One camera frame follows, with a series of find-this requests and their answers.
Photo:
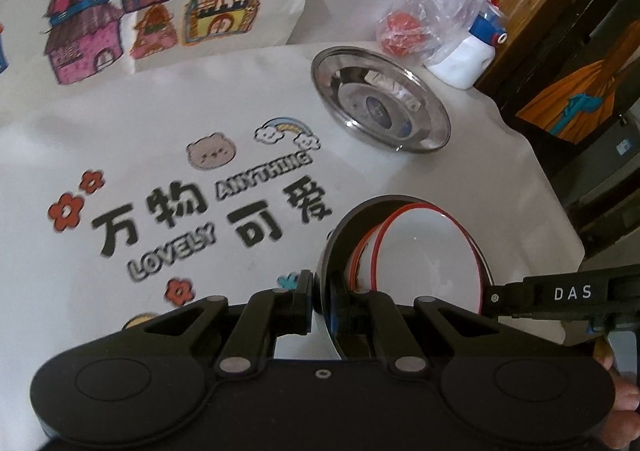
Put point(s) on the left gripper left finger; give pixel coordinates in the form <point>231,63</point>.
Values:
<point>268,315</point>

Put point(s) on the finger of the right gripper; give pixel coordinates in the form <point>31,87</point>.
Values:
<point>512,300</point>

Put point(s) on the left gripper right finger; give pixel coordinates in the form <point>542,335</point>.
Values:
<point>375,329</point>

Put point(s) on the white floral bowl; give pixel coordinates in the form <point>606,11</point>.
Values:
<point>358,270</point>

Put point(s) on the deep steel bowl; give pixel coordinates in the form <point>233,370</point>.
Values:
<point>343,240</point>

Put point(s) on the white red-rimmed bowl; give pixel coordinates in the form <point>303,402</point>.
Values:
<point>421,251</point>

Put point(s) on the person's right hand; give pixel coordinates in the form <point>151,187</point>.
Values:
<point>623,424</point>

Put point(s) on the white printed table mat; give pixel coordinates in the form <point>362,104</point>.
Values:
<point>220,176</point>

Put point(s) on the orange dress painting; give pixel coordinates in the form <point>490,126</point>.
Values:
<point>577,104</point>

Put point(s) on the rear steel plate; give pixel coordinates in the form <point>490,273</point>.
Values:
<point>379,100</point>

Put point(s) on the white bottle blue cap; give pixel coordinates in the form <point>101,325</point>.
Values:
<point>469,60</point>

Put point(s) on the wooden door frame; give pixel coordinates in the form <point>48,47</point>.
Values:
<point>540,1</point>

